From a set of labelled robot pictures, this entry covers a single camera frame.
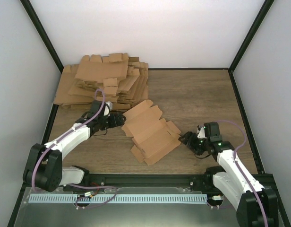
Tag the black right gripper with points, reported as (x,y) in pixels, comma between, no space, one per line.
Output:
(190,143)

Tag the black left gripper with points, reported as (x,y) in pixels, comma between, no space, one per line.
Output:
(115,124)

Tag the brown cardboard box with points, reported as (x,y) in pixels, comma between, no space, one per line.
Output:
(153,136)

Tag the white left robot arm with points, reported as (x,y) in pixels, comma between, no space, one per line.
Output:
(44,168)

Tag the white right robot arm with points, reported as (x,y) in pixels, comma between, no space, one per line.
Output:
(255,205)

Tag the stack of flat cardboard boxes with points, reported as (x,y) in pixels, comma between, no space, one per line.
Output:
(116,78)

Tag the grey metal front plate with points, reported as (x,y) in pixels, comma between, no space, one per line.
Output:
(122,215)

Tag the light blue slotted strip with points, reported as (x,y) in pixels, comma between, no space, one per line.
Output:
(121,198)

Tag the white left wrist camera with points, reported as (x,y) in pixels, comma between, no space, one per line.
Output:
(107,108)

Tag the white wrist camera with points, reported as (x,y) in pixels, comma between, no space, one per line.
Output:
(107,108)
(201,132)

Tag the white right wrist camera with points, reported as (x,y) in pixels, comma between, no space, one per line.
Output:
(201,132)

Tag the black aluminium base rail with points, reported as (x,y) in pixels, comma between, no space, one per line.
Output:
(196,183)

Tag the black left frame post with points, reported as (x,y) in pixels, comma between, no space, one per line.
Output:
(42,33)

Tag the black frame post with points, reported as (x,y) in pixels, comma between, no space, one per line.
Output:
(42,33)
(267,4)

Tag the black right frame post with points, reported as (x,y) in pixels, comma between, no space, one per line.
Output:
(267,4)

